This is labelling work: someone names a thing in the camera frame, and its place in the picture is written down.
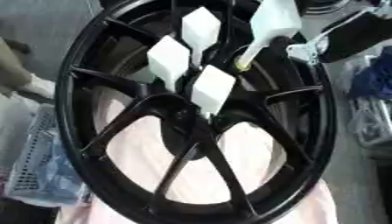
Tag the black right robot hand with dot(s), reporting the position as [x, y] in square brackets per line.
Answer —
[357, 36]

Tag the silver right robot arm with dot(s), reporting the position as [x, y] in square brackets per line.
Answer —
[384, 6]

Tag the black spoked wheel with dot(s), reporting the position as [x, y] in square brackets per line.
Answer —
[127, 186]

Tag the blue bag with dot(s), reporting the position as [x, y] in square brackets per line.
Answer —
[375, 75]

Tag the clear plastic container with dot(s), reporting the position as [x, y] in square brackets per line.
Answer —
[372, 122]

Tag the white perforated basket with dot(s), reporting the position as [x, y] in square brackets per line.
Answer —
[38, 151]

